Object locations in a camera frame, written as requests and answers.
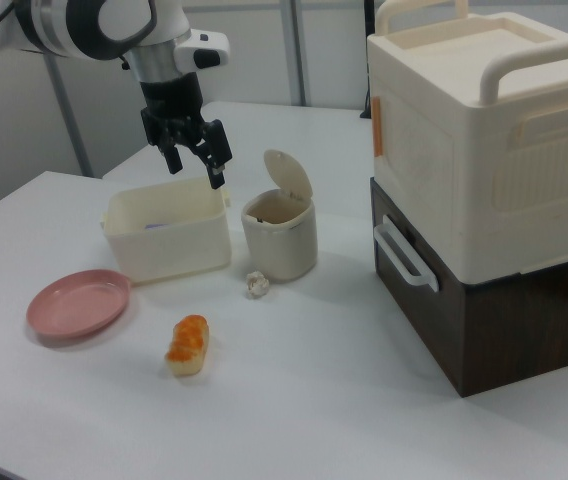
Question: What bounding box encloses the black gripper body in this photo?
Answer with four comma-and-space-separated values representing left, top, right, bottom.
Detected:
139, 74, 213, 146

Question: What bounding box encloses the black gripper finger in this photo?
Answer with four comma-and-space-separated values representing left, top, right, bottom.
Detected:
191, 119, 233, 190
156, 134, 184, 175

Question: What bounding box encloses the small cream lidded trash can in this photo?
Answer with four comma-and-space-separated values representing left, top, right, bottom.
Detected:
241, 148, 319, 281

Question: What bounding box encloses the cream open plastic storage box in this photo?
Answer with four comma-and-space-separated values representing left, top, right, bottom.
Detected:
99, 174, 233, 286

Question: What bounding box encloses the crumpled white paper ball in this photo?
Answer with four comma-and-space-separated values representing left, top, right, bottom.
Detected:
245, 270, 271, 300

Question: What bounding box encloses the orange tape strip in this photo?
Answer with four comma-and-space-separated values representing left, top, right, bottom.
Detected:
371, 97, 388, 161

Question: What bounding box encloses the pink plastic plate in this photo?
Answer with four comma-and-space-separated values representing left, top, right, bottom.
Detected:
26, 268, 133, 346

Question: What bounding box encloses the toy sushi with orange roe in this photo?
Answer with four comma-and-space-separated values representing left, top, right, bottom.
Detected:
164, 313, 213, 377

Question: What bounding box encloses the dark brown wooden drawer cabinet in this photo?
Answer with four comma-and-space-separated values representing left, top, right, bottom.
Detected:
369, 177, 568, 399

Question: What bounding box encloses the black camera stand pole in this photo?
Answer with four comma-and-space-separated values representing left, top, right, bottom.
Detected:
361, 0, 375, 120

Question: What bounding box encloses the white drawer handle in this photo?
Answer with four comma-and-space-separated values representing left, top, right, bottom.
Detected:
372, 214, 440, 292

